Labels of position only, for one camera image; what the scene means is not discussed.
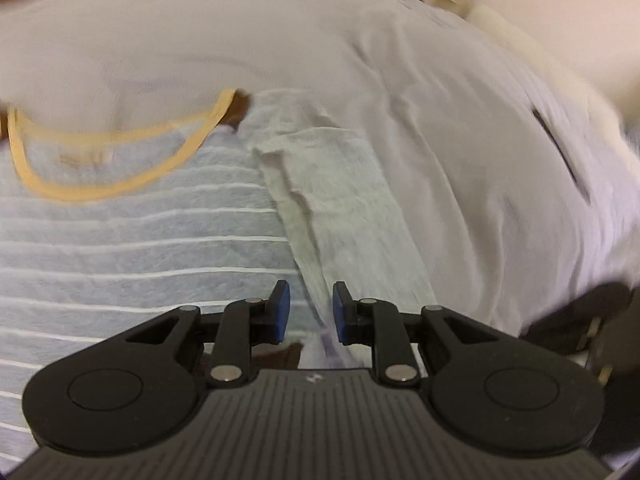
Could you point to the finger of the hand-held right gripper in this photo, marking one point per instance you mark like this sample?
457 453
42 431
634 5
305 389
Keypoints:
575 317

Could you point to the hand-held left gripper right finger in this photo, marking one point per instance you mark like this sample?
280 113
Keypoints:
340 312

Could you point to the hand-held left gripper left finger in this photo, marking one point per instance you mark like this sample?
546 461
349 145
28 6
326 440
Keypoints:
282 312

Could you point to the blue white striped shirt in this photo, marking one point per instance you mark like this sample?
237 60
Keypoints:
125 260

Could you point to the bed with white duvet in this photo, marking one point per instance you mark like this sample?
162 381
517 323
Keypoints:
450 110

